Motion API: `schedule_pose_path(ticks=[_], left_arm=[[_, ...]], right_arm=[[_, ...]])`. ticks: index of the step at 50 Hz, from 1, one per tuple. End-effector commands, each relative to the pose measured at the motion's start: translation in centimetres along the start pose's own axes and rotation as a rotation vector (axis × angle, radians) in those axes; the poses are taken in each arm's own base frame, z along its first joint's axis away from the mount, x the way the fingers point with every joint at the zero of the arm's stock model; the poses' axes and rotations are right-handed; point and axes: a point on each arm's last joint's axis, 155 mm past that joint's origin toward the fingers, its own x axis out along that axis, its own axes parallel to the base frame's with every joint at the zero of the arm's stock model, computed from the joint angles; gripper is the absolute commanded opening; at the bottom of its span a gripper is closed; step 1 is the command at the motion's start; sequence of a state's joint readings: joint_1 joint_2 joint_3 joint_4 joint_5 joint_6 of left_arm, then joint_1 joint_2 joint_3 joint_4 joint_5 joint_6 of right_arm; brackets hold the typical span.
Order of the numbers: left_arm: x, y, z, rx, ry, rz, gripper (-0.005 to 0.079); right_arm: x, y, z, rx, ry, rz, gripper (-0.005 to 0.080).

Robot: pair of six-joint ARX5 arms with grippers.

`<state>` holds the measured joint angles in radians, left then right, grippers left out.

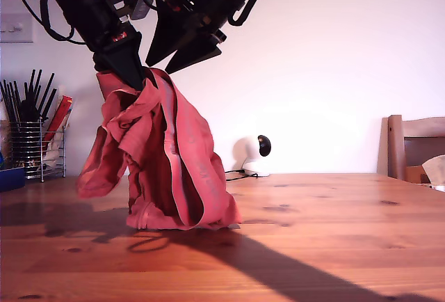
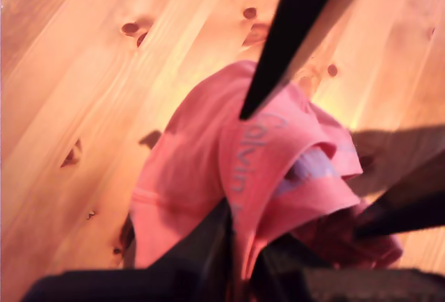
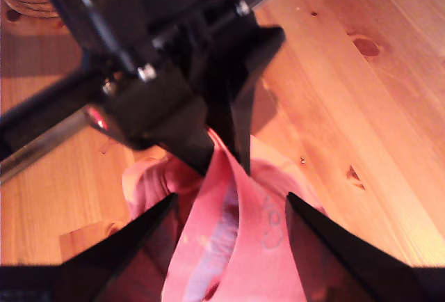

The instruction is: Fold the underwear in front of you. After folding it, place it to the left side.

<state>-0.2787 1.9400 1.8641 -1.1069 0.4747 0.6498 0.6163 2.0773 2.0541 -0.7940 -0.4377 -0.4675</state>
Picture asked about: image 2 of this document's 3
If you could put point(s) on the red underwear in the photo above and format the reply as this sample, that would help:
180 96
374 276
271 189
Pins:
194 163

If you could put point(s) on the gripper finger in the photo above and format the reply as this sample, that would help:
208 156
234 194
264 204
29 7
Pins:
278 267
288 30
208 246
410 211

